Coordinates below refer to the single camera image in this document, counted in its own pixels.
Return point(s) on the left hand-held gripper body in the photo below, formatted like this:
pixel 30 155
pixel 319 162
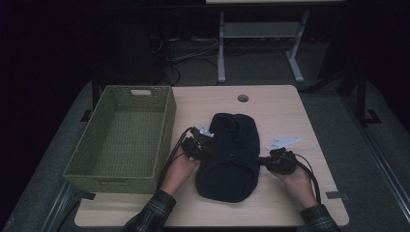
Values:
pixel 195 148

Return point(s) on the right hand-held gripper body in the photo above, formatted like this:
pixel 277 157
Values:
pixel 282 161

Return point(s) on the dark navy garment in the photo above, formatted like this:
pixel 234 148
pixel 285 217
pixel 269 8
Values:
pixel 230 161

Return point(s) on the green woven basket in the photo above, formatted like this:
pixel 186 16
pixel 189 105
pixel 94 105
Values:
pixel 129 129

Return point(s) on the person's left hand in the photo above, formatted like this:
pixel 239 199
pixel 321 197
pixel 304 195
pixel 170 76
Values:
pixel 179 172

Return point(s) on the person's right hand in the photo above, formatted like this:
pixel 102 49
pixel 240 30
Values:
pixel 298 187

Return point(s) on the grey tape strip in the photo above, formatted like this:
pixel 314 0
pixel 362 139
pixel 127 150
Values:
pixel 335 195

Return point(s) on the black tape strip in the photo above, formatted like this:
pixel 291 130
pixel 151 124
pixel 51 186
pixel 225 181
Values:
pixel 87 195

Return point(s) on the white metal stand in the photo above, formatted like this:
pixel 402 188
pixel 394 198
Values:
pixel 257 29

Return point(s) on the aluminium floor rail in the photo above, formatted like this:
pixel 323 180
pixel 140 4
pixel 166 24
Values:
pixel 59 206
pixel 380 161

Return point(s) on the black frame leg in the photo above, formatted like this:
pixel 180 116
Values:
pixel 362 103

